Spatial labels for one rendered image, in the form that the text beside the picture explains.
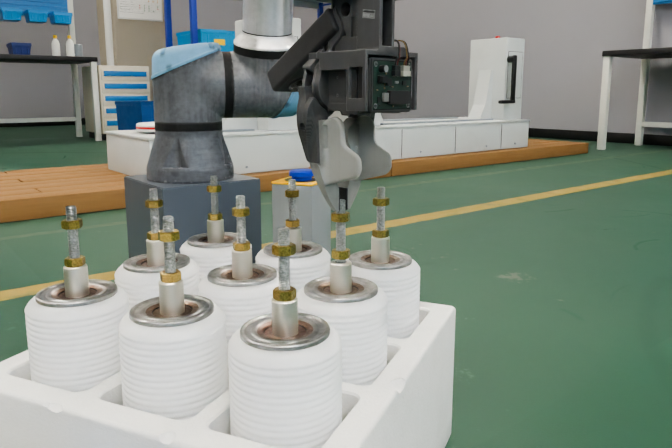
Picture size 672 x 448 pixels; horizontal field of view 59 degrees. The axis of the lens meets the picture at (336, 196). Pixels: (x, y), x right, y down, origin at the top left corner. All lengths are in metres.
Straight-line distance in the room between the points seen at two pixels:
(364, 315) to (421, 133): 2.92
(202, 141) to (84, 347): 0.50
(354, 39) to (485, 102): 3.63
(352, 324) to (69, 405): 0.26
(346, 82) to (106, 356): 0.35
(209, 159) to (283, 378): 0.61
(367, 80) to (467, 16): 6.44
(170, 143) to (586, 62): 5.32
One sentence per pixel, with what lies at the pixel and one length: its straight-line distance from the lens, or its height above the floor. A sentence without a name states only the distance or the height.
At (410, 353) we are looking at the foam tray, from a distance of 0.65.
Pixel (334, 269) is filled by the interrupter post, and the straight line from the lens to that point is 0.60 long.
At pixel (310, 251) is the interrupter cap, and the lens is 0.75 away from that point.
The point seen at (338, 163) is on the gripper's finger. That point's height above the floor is 0.38.
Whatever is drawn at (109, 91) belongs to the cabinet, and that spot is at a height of 0.45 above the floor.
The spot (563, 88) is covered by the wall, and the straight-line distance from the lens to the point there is 6.20.
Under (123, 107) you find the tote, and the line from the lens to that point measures 5.30.
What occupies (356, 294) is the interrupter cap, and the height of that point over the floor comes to 0.25.
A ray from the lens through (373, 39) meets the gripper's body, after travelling 0.53.
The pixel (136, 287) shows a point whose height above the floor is 0.24.
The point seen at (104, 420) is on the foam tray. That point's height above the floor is 0.18.
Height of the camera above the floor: 0.45
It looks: 10 degrees down
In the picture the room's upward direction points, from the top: straight up
